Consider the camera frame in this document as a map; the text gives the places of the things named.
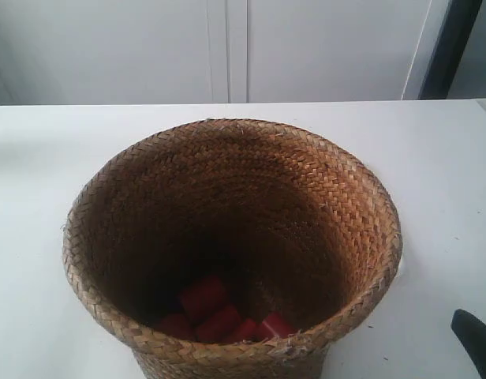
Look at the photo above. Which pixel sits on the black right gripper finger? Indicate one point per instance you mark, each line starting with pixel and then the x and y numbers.
pixel 471 332

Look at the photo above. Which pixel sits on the brown woven straw basket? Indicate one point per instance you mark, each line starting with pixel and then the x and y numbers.
pixel 288 220

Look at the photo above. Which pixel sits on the dark vertical wall post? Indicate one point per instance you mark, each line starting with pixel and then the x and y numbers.
pixel 454 34

